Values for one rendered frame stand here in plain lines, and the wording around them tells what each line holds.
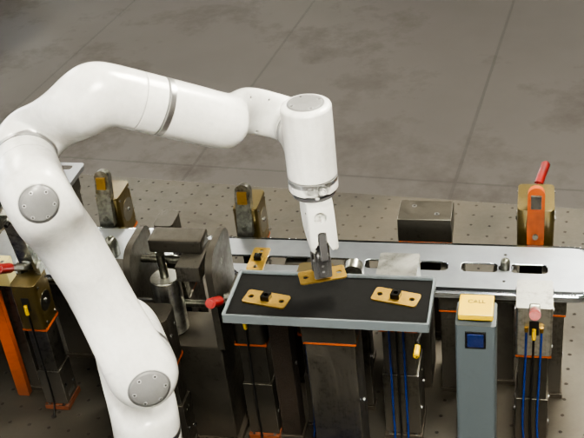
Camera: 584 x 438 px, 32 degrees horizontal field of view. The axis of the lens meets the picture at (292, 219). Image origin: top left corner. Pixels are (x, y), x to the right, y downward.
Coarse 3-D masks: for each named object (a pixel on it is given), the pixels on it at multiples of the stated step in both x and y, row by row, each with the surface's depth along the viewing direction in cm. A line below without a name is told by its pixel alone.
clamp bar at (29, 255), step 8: (0, 216) 212; (8, 224) 211; (8, 232) 214; (16, 232) 214; (16, 240) 215; (16, 248) 217; (24, 248) 217; (24, 256) 218; (32, 256) 219; (32, 264) 220; (24, 272) 222
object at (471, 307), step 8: (464, 296) 182; (472, 296) 181; (480, 296) 181; (488, 296) 181; (464, 304) 180; (472, 304) 179; (480, 304) 179; (488, 304) 179; (464, 312) 178; (472, 312) 178; (480, 312) 177; (488, 312) 177; (480, 320) 177; (488, 320) 177
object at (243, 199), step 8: (240, 184) 234; (248, 184) 234; (240, 192) 233; (248, 192) 233; (240, 200) 234; (248, 200) 234; (240, 208) 235; (248, 208) 235; (240, 216) 236; (248, 216) 236; (240, 224) 237; (248, 224) 236; (240, 232) 237; (248, 232) 237
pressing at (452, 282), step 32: (288, 256) 226; (352, 256) 223; (448, 256) 220; (480, 256) 219; (512, 256) 217; (544, 256) 216; (576, 256) 215; (448, 288) 210; (480, 288) 209; (512, 288) 208; (576, 288) 206
